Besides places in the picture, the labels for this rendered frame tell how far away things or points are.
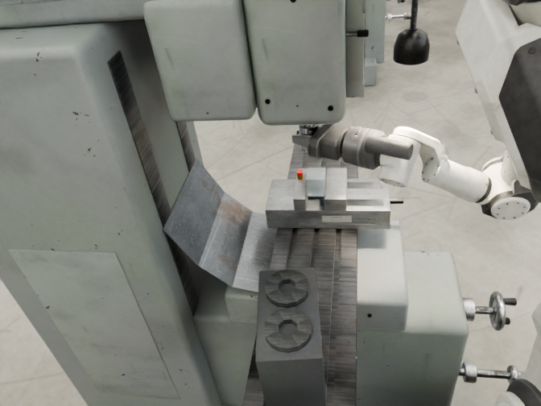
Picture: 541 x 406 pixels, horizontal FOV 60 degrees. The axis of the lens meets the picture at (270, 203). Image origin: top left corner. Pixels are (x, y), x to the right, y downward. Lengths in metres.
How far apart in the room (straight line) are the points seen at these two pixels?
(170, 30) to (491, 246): 2.12
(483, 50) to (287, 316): 0.56
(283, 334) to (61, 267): 0.68
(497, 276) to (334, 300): 1.47
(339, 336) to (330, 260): 0.24
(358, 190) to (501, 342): 1.17
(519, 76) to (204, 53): 0.57
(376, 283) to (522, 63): 0.82
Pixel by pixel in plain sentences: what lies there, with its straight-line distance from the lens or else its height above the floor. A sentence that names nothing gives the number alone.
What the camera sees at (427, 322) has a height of 0.71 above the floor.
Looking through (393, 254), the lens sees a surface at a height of 0.83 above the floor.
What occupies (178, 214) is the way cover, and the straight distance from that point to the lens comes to 1.29.
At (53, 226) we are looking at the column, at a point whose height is 1.13.
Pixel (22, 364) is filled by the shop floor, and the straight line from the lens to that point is 2.60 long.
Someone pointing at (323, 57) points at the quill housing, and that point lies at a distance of 0.96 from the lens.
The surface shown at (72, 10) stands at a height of 1.59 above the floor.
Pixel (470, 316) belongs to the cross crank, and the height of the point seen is 0.62.
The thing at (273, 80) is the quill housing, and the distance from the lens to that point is 0.99.
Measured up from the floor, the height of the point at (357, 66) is 1.41.
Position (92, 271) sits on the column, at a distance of 1.32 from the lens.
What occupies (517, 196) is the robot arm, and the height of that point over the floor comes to 1.16.
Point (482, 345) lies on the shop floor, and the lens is 2.30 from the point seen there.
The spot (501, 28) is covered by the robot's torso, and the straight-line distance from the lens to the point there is 0.66.
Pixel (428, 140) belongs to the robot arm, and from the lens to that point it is 1.07.
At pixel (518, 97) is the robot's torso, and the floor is 1.54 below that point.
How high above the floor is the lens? 1.83
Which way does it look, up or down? 39 degrees down
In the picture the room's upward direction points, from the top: 8 degrees counter-clockwise
